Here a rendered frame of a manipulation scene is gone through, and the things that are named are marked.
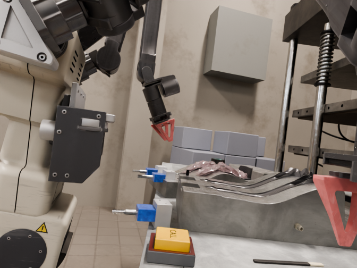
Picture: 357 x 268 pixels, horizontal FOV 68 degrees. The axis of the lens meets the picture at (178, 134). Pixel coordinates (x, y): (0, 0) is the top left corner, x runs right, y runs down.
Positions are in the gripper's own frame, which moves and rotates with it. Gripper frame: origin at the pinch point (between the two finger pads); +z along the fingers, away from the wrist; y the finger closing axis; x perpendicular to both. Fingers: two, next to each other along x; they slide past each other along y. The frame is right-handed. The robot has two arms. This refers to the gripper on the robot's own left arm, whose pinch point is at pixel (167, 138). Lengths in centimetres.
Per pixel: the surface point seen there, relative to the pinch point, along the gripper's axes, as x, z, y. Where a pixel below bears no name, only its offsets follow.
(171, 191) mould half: 6.4, 16.2, -7.9
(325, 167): -79, 47, 22
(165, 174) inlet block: 5.7, 11.4, -2.9
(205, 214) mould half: 4.9, 14.8, -38.4
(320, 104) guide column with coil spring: -95, 16, 31
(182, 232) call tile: 12, 12, -48
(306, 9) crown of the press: -119, -39, 48
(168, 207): 12.2, 10.5, -36.4
